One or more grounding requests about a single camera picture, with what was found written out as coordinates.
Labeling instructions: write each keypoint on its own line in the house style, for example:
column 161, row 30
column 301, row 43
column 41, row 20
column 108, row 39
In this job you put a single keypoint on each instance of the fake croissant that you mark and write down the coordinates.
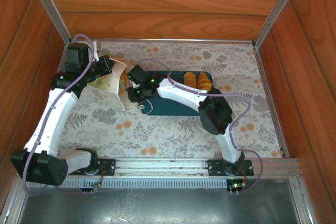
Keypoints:
column 204, row 81
column 122, row 79

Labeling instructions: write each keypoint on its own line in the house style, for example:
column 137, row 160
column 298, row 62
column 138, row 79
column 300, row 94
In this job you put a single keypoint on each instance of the teal plastic tray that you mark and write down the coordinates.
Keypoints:
column 168, row 107

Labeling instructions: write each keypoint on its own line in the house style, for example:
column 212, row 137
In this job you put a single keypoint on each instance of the white green printed paper bag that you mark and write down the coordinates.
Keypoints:
column 113, row 85

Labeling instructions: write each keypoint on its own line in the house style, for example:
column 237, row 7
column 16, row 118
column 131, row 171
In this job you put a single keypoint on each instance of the ridged round fake bread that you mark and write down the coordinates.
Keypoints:
column 189, row 79

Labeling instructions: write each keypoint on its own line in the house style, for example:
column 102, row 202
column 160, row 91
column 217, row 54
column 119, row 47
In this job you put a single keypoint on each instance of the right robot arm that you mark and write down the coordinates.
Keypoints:
column 183, row 95

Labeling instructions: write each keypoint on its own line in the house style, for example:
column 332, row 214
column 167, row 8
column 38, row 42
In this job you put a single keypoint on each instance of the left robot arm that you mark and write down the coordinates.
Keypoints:
column 52, row 124

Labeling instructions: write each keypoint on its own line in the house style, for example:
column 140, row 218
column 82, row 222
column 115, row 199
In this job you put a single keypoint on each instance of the floral tablecloth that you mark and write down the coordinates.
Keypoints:
column 183, row 134

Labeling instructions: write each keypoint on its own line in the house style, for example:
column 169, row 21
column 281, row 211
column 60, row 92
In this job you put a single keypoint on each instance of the small connector board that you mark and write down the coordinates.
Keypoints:
column 96, row 186
column 236, row 185

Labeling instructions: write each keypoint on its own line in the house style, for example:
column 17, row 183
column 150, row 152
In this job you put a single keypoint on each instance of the shiny metal sheet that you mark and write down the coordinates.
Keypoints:
column 157, row 208

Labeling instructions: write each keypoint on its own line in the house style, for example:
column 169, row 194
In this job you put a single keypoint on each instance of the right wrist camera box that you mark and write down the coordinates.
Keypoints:
column 135, row 85

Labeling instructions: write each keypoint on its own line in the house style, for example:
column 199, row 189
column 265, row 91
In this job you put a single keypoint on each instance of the aluminium frame post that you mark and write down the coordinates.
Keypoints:
column 52, row 11
column 275, row 11

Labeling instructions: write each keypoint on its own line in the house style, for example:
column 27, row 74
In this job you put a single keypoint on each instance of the wide aluminium mounting rail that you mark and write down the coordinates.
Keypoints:
column 157, row 166

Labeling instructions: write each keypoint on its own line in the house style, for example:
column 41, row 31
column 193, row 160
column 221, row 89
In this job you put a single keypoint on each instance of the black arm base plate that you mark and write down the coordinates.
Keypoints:
column 109, row 167
column 215, row 167

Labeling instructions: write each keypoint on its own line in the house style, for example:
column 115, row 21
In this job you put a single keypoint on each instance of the aluminium frame bar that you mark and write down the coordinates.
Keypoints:
column 9, row 211
column 302, row 203

